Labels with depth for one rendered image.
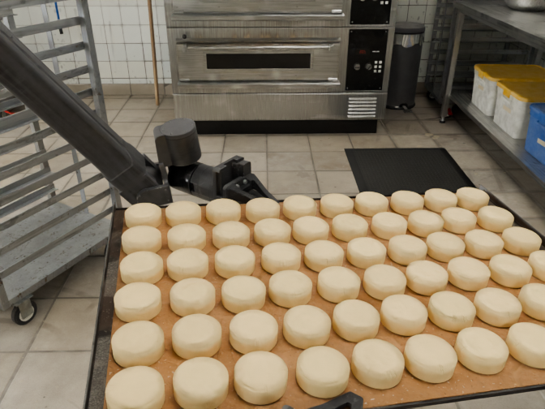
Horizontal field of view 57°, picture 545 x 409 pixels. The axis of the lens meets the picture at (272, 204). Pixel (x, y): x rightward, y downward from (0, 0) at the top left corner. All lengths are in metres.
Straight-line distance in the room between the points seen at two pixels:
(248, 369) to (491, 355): 0.24
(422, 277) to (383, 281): 0.05
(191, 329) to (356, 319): 0.17
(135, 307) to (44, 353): 1.55
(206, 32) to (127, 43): 1.31
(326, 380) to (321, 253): 0.20
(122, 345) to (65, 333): 1.63
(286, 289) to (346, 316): 0.08
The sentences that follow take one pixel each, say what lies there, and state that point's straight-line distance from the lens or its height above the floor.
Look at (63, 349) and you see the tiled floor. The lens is 2.09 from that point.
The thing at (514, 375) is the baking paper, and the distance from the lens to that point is 0.58.
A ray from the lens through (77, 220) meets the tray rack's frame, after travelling 2.55.
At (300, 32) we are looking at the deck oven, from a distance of 3.53.
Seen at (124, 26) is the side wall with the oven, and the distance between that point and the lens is 4.69.
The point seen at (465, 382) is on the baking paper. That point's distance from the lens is 0.55.
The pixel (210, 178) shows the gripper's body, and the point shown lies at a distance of 0.82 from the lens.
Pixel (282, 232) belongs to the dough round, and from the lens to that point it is 0.68.
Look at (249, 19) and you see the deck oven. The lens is 3.43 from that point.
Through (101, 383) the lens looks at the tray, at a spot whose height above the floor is 1.01.
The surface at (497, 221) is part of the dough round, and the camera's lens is 0.81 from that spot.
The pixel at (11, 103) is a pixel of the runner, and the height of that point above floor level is 0.69.
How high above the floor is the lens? 1.39
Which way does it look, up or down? 30 degrees down
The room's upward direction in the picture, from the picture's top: straight up
